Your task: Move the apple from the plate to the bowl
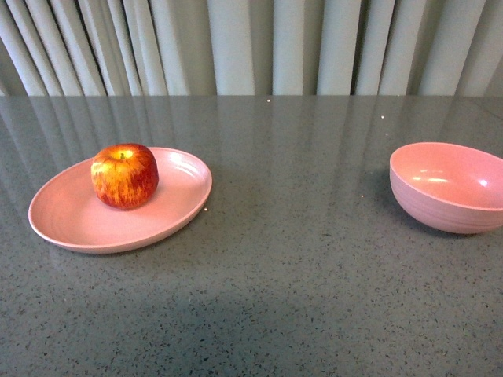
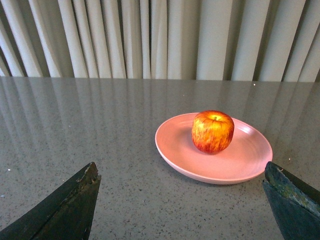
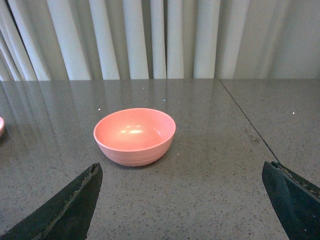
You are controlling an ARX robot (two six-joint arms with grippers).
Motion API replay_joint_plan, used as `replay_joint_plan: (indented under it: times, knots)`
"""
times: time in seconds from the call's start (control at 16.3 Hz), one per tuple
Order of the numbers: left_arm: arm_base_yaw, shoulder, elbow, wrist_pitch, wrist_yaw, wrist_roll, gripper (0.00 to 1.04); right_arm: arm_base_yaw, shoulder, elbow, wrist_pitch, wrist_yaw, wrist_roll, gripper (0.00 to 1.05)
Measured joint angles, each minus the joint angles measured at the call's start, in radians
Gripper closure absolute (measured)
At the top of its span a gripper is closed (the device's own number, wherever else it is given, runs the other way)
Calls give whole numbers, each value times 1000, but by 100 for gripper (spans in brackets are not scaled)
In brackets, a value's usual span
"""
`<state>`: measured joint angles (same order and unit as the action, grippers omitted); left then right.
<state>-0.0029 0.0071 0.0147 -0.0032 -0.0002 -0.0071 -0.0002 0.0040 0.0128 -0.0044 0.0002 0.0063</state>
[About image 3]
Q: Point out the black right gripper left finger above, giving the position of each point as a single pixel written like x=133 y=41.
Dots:
x=67 y=215

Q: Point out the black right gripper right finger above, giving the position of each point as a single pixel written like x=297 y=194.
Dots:
x=295 y=200

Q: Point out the pink bowl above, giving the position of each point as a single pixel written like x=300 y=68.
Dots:
x=135 y=137

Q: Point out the pink plate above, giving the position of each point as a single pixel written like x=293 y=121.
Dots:
x=2 y=126

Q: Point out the white pleated curtain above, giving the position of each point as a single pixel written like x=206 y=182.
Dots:
x=49 y=40

